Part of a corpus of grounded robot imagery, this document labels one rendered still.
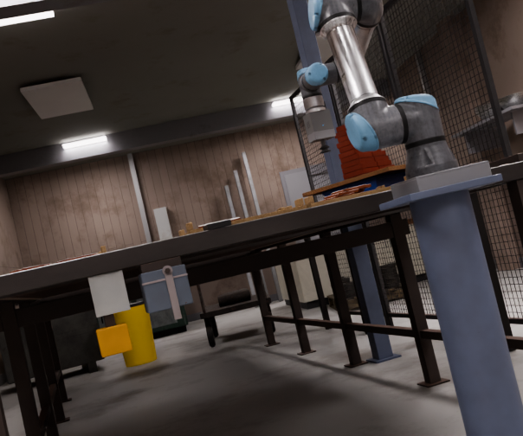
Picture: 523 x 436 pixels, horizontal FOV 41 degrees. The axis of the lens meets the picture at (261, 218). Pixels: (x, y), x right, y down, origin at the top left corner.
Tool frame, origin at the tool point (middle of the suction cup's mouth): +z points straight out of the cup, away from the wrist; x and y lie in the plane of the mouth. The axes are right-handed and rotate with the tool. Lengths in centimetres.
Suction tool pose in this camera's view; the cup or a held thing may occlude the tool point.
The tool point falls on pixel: (325, 151)
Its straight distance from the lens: 260.3
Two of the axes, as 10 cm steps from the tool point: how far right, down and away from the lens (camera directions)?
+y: -9.2, 2.0, -3.5
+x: 3.3, -1.3, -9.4
